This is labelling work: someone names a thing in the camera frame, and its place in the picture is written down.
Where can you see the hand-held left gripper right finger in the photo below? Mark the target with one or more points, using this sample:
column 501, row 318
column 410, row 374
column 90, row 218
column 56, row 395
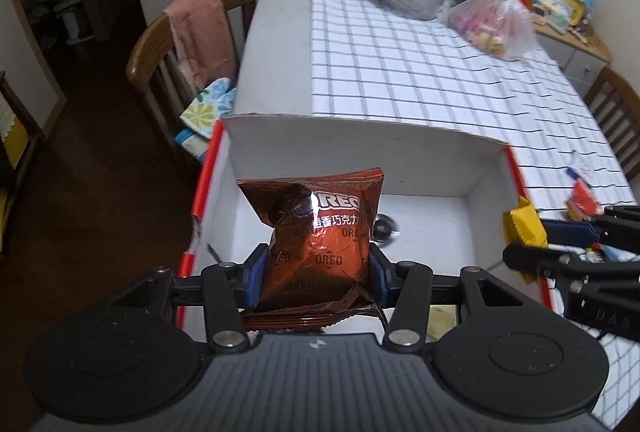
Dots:
column 377, row 272

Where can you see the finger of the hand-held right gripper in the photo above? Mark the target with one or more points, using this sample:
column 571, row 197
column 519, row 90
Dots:
column 540, row 259
column 565, row 231

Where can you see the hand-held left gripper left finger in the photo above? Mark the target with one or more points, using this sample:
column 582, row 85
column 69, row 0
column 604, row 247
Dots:
column 255, row 272

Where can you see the red snack packet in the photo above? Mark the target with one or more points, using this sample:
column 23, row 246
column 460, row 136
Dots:
column 582, row 202

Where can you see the yellow foil snack packet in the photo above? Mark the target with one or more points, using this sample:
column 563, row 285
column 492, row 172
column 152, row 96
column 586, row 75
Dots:
column 525, row 224

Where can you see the black round snack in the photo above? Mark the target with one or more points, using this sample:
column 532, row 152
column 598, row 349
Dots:
column 386, row 228

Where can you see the light blue snack packet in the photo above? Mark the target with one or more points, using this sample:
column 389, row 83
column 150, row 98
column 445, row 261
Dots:
column 617, row 253

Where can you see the white blue snack packet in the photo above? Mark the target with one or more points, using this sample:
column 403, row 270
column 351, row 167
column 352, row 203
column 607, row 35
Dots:
column 575, row 173

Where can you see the red-brown shiny cookie packet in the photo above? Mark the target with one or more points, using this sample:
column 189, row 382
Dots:
column 315, row 257

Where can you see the red and white cardboard box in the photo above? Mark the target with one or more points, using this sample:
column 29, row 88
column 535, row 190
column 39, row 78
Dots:
column 350, row 152

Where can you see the dark cushioned wooden chair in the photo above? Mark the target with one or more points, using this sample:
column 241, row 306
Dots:
column 615, row 107

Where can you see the light blue tissue pack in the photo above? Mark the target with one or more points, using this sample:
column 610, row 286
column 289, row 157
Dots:
column 192, row 143

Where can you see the floral cloth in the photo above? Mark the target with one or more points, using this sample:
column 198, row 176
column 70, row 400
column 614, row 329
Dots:
column 210, row 109

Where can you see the white wooden cabinet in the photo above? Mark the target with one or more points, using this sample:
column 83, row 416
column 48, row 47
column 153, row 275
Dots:
column 580, row 57

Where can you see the white black checkered tablecloth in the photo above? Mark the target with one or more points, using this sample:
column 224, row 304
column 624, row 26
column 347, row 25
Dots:
column 425, row 77

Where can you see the green white tissue pack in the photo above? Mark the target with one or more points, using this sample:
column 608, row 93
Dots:
column 552, row 9

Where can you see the brown wooden chair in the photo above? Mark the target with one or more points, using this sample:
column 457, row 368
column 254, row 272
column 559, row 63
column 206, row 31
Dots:
column 150, row 52

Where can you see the pink towel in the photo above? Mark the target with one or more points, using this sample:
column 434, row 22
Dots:
column 200, row 32

